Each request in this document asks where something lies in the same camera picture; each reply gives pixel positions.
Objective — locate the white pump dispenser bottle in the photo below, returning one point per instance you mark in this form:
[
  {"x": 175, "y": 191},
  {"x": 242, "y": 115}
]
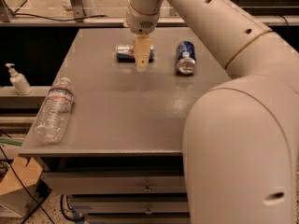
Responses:
[{"x": 18, "y": 81}]

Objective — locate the bottom grey drawer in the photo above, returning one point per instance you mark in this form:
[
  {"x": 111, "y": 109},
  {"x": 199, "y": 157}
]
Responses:
[{"x": 139, "y": 218}]

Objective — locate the grey drawer cabinet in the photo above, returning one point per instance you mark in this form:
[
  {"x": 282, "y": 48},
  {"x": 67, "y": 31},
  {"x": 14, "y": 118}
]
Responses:
[{"x": 122, "y": 119}]

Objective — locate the left metal bracket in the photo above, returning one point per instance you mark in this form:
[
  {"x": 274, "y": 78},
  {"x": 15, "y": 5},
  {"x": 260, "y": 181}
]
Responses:
[{"x": 78, "y": 11}]

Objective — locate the red bull can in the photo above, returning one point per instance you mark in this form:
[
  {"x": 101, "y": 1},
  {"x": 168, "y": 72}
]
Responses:
[{"x": 126, "y": 53}]

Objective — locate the middle grey drawer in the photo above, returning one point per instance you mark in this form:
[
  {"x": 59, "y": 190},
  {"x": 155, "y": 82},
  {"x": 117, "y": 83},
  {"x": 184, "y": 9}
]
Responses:
[{"x": 131, "y": 204}]

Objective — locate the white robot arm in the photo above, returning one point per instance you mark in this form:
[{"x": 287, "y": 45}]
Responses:
[{"x": 241, "y": 139}]

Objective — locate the top grey drawer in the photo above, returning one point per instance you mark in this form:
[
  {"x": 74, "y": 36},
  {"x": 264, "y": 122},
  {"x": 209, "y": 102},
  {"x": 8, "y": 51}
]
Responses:
[{"x": 114, "y": 182}]

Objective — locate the grey drawer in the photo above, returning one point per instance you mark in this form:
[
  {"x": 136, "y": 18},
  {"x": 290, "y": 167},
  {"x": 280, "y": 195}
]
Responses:
[
  {"x": 139, "y": 218},
  {"x": 131, "y": 204},
  {"x": 114, "y": 182}
]

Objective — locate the blue pepsi can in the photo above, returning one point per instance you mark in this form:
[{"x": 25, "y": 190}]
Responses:
[{"x": 186, "y": 61}]

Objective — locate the cardboard box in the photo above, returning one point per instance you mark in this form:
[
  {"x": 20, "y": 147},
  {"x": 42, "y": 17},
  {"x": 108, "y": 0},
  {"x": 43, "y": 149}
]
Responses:
[{"x": 18, "y": 187}]

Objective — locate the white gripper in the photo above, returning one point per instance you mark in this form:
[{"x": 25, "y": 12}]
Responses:
[{"x": 140, "y": 21}]

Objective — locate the clear plastic water bottle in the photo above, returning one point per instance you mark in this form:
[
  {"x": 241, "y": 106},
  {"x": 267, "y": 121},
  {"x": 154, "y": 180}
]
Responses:
[{"x": 54, "y": 114}]

